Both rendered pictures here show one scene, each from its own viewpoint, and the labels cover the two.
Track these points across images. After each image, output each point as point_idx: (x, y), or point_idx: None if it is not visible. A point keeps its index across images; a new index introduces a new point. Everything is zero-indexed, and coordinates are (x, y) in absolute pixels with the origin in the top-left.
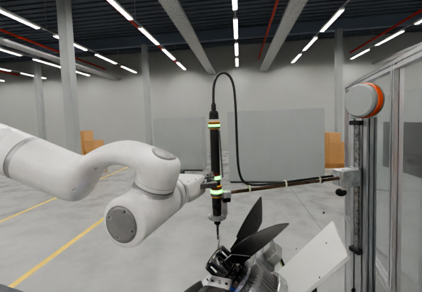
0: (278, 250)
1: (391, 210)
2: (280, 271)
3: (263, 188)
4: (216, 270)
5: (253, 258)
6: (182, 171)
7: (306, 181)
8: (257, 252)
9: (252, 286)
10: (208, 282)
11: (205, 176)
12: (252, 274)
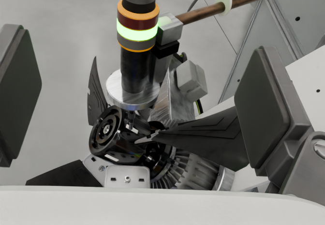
0: (202, 77)
1: None
2: (208, 115)
3: None
4: (117, 158)
5: (166, 100)
6: (15, 55)
7: None
8: (170, 86)
9: (186, 171)
10: (106, 183)
11: (318, 187)
12: None
